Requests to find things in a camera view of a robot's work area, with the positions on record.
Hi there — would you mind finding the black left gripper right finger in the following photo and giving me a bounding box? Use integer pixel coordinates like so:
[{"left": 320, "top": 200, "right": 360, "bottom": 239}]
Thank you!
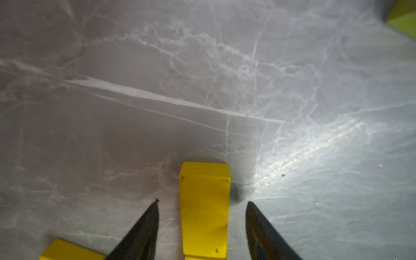
[{"left": 245, "top": 201, "right": 302, "bottom": 260}]

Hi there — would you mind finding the yellow long block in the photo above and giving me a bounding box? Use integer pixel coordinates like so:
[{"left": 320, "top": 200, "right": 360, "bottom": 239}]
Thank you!
[
  {"left": 179, "top": 162, "right": 231, "bottom": 260},
  {"left": 39, "top": 239, "right": 106, "bottom": 260}
]

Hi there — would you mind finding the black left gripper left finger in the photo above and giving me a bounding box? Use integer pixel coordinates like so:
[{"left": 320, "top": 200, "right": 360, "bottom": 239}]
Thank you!
[{"left": 105, "top": 199, "right": 159, "bottom": 260}]

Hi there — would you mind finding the lime green long block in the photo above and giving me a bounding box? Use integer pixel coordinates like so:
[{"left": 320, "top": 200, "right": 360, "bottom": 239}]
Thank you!
[{"left": 386, "top": 0, "right": 416, "bottom": 40}]

